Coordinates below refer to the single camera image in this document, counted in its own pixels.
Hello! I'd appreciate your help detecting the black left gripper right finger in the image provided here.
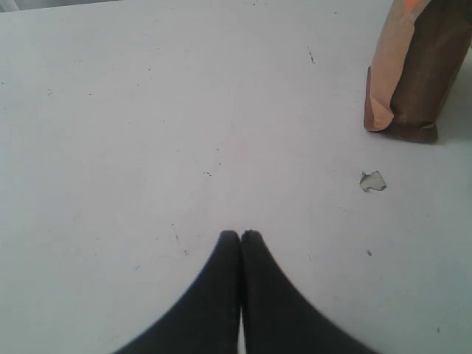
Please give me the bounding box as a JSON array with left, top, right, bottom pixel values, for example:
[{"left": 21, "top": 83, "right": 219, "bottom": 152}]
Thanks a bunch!
[{"left": 240, "top": 230, "right": 374, "bottom": 353}]

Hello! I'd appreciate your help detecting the torn clear plastic scrap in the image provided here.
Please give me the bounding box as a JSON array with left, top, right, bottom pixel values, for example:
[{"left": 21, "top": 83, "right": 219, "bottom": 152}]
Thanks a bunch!
[{"left": 359, "top": 171, "right": 387, "bottom": 192}]

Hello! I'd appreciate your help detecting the brown kraft coffee pouch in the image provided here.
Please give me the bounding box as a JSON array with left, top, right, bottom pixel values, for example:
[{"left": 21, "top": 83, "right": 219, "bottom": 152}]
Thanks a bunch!
[{"left": 364, "top": 0, "right": 471, "bottom": 143}]

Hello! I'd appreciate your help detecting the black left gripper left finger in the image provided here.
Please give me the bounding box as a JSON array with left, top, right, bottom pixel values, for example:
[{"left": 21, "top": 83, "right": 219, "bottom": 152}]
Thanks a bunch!
[{"left": 117, "top": 231, "right": 241, "bottom": 353}]

